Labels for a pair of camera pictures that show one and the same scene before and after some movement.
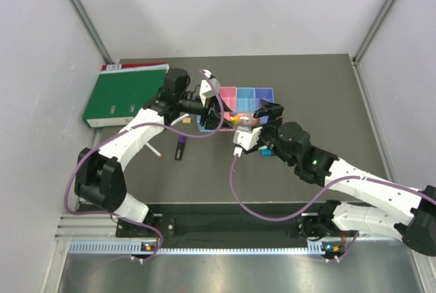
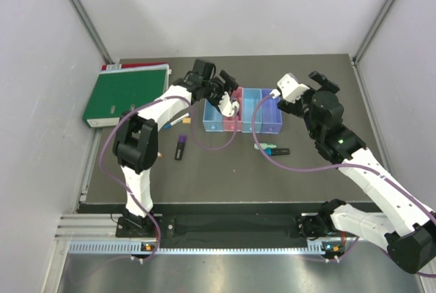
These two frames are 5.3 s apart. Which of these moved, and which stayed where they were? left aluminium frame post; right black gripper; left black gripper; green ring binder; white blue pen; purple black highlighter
Moved: left black gripper; right black gripper
Stayed: green ring binder; white blue pen; left aluminium frame post; purple black highlighter
